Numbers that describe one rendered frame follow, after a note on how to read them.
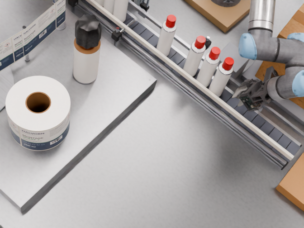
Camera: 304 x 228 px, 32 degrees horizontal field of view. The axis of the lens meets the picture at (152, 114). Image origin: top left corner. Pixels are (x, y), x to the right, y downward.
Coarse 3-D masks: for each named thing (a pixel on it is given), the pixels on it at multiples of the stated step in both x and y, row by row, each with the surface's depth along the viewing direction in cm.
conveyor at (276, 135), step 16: (128, 16) 209; (144, 32) 206; (144, 48) 202; (176, 64) 201; (208, 96) 196; (224, 96) 197; (224, 112) 194; (240, 112) 195; (272, 128) 193; (288, 144) 191; (288, 160) 188
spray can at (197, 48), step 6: (198, 36) 183; (198, 42) 182; (204, 42) 182; (192, 48) 185; (198, 48) 185; (204, 48) 186; (192, 54) 187; (198, 54) 186; (186, 60) 193; (192, 60) 189; (198, 60) 189; (186, 66) 194; (192, 66) 192; (198, 66) 194; (192, 72) 196
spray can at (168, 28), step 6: (168, 18) 185; (174, 18) 185; (162, 24) 189; (168, 24) 186; (174, 24) 186; (162, 30) 189; (168, 30) 187; (174, 30) 188; (162, 36) 191; (168, 36) 190; (162, 42) 194; (168, 42) 193; (156, 48) 201; (162, 48) 197; (168, 48) 197; (168, 54) 202
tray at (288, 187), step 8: (296, 168) 192; (288, 176) 190; (296, 176) 191; (280, 184) 188; (288, 184) 189; (296, 184) 189; (280, 192) 187; (288, 192) 183; (296, 192) 188; (296, 200) 183
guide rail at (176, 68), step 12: (108, 12) 204; (120, 24) 202; (132, 36) 202; (168, 60) 197; (180, 72) 196; (216, 96) 192; (228, 108) 191; (240, 120) 191; (276, 144) 186; (288, 156) 185
